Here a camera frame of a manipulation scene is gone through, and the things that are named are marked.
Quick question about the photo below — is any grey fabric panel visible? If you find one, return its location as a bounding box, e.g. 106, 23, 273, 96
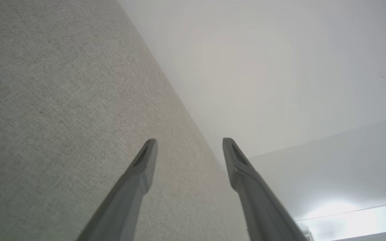
0, 0, 250, 241

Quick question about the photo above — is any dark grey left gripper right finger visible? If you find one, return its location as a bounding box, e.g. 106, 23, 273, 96
222, 138, 309, 241

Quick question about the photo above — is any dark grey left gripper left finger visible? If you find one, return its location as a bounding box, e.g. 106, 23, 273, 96
77, 139, 158, 241

